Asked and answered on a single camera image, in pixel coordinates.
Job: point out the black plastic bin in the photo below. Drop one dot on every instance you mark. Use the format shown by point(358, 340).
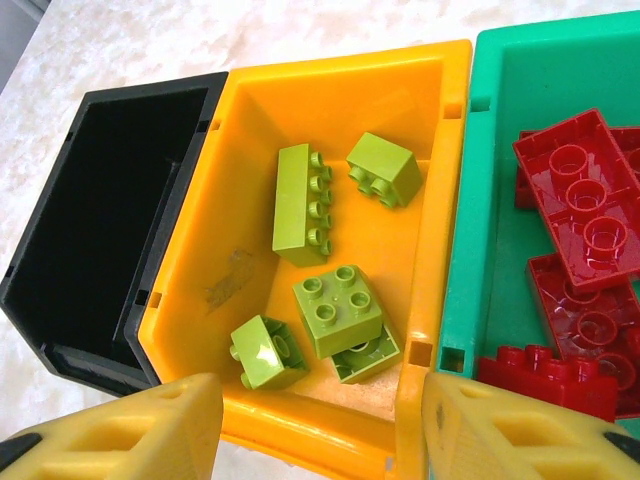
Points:
point(100, 225)

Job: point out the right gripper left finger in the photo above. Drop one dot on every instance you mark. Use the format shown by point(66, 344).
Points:
point(125, 440)

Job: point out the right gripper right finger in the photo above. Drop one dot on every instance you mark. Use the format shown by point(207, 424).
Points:
point(500, 440)

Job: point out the green plastic bin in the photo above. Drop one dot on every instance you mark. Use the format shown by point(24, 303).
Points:
point(480, 200)

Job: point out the yellow plastic bin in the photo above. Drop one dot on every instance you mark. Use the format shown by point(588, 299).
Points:
point(350, 95)

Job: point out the long green lego brick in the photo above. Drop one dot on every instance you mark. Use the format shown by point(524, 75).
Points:
point(295, 200)

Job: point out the long red lego brick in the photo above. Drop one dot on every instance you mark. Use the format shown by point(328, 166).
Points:
point(590, 320)
point(575, 200)
point(545, 390)

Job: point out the small green lego brick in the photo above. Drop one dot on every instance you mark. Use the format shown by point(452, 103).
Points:
point(337, 310)
point(370, 360)
point(384, 167)
point(267, 352)

